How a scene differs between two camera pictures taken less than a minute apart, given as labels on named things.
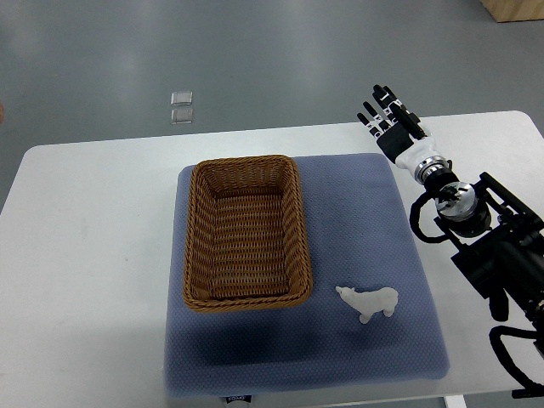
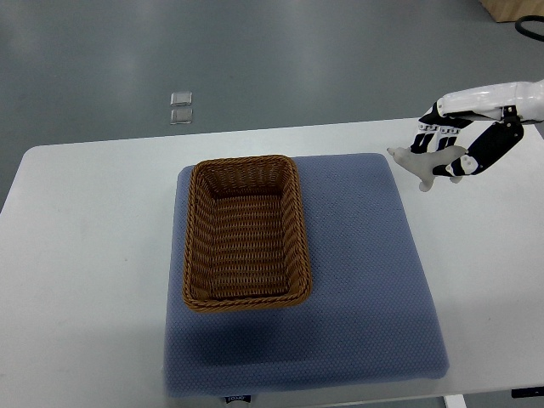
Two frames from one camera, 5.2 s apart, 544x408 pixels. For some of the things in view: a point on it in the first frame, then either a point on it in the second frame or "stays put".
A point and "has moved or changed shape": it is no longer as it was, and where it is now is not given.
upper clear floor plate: x=178 y=99 stays put
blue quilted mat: x=363 y=235 stays put
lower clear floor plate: x=181 y=116 stays put
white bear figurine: x=367 y=303 has moved or changed shape
